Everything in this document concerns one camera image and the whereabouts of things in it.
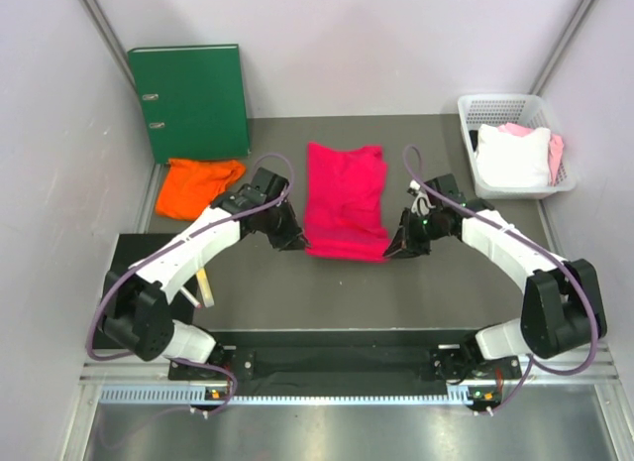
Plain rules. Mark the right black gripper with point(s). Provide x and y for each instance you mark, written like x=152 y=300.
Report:
x=405 y=243

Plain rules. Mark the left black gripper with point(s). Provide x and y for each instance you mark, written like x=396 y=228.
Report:
x=291 y=237

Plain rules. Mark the magenta t shirt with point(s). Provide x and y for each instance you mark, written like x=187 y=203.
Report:
x=342 y=219

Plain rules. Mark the orange t shirt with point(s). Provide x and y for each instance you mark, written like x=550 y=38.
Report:
x=190 y=186

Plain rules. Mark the green ring binder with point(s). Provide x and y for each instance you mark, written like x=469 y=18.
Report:
x=193 y=101

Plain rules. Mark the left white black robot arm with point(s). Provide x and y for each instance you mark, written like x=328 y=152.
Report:
x=135 y=309

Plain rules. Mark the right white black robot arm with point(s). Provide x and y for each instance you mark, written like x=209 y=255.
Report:
x=562 y=316

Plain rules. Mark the white pink-tipped pen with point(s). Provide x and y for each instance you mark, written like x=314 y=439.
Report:
x=190 y=297

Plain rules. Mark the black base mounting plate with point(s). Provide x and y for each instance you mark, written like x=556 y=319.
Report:
x=364 y=350

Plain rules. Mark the white t shirt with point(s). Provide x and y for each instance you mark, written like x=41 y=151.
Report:
x=503 y=160

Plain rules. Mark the black mat left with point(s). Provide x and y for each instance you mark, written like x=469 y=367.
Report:
x=129 y=249

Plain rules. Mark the light pink t shirt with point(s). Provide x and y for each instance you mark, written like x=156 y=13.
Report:
x=556 y=145

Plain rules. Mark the white plastic basket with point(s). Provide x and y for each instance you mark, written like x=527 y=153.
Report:
x=494 y=110

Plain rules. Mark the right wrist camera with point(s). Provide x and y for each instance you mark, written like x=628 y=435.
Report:
x=421 y=205

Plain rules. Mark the aluminium frame rail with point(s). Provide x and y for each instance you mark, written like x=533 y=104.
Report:
x=172 y=383

